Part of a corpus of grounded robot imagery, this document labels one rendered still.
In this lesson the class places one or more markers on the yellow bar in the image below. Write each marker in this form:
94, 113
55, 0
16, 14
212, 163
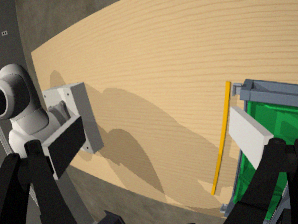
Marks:
223, 132

